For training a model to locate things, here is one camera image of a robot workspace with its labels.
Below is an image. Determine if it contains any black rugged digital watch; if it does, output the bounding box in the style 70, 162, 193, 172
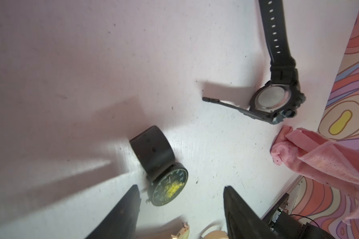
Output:
202, 1, 306, 124

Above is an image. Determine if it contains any beige strap yellow dial watch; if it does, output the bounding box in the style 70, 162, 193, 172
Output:
171, 223, 190, 239

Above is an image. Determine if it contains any pink cloth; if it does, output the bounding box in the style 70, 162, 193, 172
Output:
270, 125, 359, 224

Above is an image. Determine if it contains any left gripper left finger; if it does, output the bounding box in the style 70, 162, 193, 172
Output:
87, 184, 141, 239

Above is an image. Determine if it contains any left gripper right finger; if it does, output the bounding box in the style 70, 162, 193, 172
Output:
223, 186, 275, 239

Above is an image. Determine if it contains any beige looped watch right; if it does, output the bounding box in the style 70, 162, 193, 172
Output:
199, 224, 229, 239

